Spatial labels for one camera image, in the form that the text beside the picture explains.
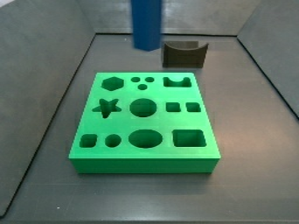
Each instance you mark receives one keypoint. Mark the green shape sorting block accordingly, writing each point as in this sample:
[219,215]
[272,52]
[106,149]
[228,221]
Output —
[144,125]

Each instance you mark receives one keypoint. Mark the dark grey curved holder block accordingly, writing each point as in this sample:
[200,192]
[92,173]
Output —
[184,54]

